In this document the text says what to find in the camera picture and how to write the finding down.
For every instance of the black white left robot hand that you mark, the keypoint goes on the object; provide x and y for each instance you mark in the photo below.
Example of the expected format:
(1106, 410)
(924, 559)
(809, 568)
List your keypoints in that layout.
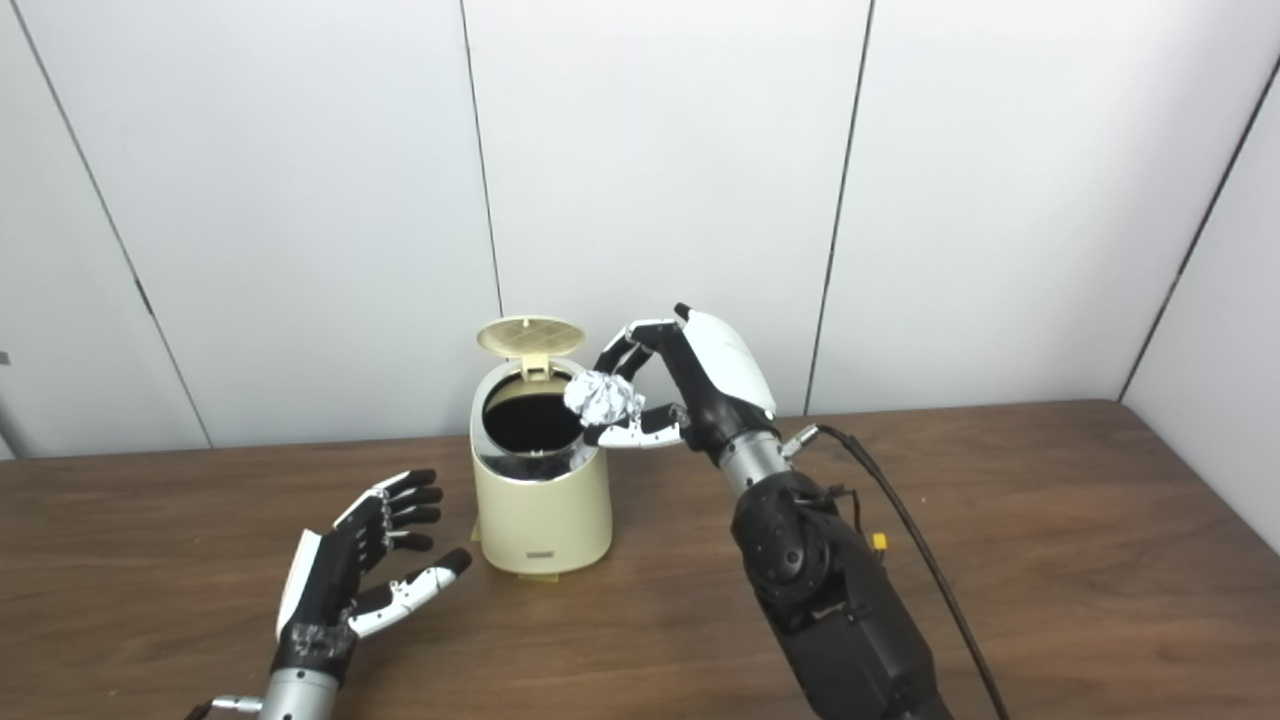
(325, 580)

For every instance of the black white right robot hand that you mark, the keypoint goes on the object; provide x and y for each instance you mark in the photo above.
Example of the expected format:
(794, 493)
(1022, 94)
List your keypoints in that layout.
(725, 375)

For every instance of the white paper ball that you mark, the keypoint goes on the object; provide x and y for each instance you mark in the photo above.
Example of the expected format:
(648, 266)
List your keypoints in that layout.
(603, 398)

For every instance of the cream round bin lid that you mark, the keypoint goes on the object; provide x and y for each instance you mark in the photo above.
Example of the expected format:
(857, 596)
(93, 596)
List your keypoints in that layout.
(530, 335)

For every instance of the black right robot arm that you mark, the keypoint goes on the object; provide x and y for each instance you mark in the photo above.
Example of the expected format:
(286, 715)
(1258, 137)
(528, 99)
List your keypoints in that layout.
(830, 600)

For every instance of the cream-colored trash bin body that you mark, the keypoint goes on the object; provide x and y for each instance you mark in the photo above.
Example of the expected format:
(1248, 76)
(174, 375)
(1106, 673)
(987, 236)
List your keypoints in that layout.
(540, 515)

